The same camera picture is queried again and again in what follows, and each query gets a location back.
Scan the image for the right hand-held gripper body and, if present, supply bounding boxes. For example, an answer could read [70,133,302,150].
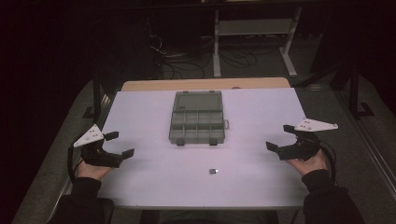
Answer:
[277,118,339,162]

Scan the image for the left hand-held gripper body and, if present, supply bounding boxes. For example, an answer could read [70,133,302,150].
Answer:
[73,123,124,169]

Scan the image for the grey plastic organizer box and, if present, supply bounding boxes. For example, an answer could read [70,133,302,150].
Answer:
[168,90,231,147]

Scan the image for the person's left hand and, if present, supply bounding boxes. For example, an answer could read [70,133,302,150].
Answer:
[77,158,113,182]

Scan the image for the person's right hand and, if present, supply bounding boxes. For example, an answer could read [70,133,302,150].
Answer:
[285,149,330,177]

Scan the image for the black metal stand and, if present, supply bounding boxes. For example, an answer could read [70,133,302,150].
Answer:
[81,70,117,121]
[347,58,376,119]

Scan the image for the wooden table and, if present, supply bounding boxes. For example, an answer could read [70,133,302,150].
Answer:
[120,77,291,92]

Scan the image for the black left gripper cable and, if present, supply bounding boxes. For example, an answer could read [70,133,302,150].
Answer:
[67,145,84,185]

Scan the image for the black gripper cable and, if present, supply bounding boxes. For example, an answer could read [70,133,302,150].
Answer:
[318,139,339,185]
[67,145,84,185]

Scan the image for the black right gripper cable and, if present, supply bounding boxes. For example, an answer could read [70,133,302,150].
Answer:
[318,139,339,185]

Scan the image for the black cables on floor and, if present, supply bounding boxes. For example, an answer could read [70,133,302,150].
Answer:
[145,18,260,80]

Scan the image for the white metal desk frame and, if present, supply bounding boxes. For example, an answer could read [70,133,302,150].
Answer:
[212,6,304,79]

